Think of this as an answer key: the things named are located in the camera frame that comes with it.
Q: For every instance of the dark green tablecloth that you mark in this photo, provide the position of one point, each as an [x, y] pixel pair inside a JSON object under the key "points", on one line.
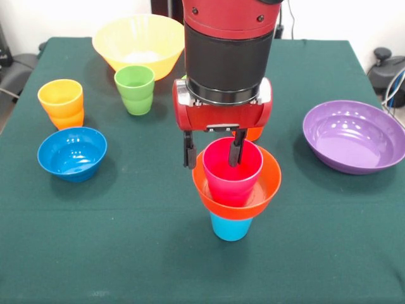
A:
{"points": [[284, 253]]}

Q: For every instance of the gray black machine base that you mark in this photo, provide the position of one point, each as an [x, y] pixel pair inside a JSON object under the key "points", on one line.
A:
{"points": [[386, 73], [16, 76]]}

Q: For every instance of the light blue cup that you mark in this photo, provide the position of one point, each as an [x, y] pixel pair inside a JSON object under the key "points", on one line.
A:
{"points": [[231, 229]]}

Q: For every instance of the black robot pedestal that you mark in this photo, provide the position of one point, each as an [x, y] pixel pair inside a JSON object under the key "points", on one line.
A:
{"points": [[167, 8]]}

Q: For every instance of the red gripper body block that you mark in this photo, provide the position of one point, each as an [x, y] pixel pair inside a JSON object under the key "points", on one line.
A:
{"points": [[221, 115]]}

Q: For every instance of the pink cup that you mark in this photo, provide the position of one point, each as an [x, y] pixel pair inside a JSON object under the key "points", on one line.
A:
{"points": [[231, 187]]}

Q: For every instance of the blue bowl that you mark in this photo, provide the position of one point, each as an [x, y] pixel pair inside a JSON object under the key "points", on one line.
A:
{"points": [[72, 171]]}

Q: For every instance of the orange cup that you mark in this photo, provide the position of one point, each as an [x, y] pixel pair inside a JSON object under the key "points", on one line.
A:
{"points": [[254, 134]]}

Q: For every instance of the purple bowl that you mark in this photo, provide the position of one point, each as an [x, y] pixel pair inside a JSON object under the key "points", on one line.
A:
{"points": [[348, 142]]}

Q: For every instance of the green cup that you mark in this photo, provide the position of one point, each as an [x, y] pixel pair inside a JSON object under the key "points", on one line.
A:
{"points": [[134, 95]]}

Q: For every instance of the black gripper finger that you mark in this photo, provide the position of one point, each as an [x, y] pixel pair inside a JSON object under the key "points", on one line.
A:
{"points": [[189, 155], [235, 152]]}

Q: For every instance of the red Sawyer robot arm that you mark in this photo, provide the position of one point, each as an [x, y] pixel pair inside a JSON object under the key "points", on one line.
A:
{"points": [[228, 57]]}

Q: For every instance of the large yellow bowl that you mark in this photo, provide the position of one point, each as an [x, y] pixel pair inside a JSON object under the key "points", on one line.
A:
{"points": [[139, 38]]}

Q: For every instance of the yellow cup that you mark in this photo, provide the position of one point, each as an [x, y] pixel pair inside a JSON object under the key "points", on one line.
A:
{"points": [[63, 111]]}

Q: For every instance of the orange bowl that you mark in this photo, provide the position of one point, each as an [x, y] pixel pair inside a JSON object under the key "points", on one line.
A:
{"points": [[234, 210]]}

